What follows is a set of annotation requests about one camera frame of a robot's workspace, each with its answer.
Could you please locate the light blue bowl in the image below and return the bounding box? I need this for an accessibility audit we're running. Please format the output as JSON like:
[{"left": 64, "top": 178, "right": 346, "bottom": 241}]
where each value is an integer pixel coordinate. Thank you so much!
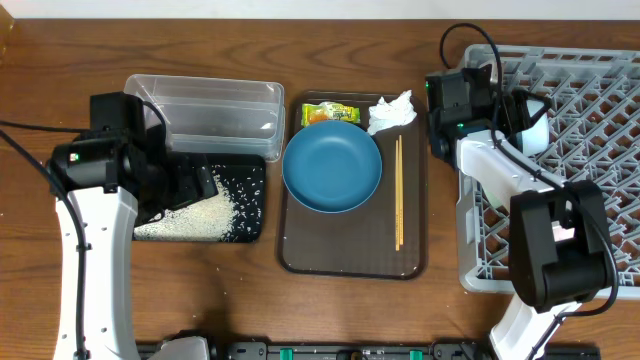
[{"left": 516, "top": 111, "right": 550, "bottom": 157}]

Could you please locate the mint green cup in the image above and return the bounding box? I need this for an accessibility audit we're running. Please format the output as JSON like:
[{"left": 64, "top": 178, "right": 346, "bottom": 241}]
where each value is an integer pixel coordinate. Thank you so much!
[{"left": 483, "top": 188, "right": 509, "bottom": 210}]

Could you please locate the white pink cup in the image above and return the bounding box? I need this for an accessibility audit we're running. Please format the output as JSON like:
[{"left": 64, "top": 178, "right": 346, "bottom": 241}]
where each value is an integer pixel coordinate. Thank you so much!
[{"left": 551, "top": 221, "right": 575, "bottom": 242}]

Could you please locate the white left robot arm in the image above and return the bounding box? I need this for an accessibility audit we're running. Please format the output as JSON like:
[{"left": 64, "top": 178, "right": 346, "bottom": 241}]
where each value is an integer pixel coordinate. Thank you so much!
[{"left": 48, "top": 130, "right": 174, "bottom": 359}]

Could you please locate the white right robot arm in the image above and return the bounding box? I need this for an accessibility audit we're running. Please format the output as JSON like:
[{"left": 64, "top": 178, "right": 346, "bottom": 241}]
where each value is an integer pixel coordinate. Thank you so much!
[{"left": 425, "top": 63, "right": 619, "bottom": 359}]

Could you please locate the grey dishwasher rack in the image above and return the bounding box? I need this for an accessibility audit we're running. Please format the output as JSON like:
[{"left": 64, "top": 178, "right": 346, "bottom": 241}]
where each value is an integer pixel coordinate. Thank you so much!
[{"left": 456, "top": 45, "right": 639, "bottom": 300}]

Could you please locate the white rice pile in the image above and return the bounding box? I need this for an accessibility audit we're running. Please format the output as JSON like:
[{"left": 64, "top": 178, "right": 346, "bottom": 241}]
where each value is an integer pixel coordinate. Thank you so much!
[{"left": 134, "top": 164, "right": 266, "bottom": 243}]

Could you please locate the clear plastic bin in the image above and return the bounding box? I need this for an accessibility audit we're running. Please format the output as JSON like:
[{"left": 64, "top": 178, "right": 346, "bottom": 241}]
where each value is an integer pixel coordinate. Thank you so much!
[{"left": 124, "top": 74, "right": 286, "bottom": 162}]

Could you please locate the black rectangular tray bin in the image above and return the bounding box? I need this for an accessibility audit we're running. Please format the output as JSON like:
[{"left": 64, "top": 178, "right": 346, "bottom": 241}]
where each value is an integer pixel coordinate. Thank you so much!
[{"left": 130, "top": 151, "right": 268, "bottom": 244}]

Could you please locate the crumpled white napkin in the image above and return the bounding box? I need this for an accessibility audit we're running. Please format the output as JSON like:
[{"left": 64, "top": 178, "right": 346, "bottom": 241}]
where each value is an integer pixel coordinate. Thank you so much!
[{"left": 367, "top": 90, "right": 417, "bottom": 136}]

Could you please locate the right wooden chopstick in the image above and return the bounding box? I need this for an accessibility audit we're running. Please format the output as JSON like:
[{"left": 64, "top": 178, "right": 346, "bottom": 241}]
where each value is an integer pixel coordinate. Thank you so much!
[{"left": 398, "top": 135, "right": 404, "bottom": 248}]

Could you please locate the wooden chopstick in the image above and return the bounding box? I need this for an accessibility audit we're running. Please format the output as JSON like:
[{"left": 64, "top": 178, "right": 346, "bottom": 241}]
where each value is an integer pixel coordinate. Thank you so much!
[
  {"left": 398, "top": 135, "right": 404, "bottom": 248},
  {"left": 394, "top": 139, "right": 400, "bottom": 252}
]

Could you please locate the left wooden chopstick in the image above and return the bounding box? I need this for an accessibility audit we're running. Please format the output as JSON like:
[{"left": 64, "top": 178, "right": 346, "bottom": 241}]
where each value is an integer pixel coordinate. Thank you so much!
[{"left": 394, "top": 139, "right": 400, "bottom": 252}]

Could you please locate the yellow green snack wrapper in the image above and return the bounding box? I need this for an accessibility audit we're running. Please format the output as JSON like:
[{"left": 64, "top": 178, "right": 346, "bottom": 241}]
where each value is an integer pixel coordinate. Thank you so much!
[{"left": 301, "top": 101, "right": 361, "bottom": 127}]

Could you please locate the dark blue plate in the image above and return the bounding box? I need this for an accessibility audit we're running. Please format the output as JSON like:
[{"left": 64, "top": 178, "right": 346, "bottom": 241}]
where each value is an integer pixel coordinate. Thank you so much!
[{"left": 282, "top": 121, "right": 383, "bottom": 214}]

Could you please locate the dark brown serving tray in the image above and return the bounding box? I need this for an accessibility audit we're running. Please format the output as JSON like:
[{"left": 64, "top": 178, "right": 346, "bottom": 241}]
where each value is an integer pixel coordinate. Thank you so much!
[{"left": 278, "top": 91, "right": 428, "bottom": 280}]

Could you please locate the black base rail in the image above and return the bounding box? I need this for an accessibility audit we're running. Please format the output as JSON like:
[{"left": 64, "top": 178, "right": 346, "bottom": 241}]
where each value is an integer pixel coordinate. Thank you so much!
[{"left": 134, "top": 329, "right": 601, "bottom": 360}]

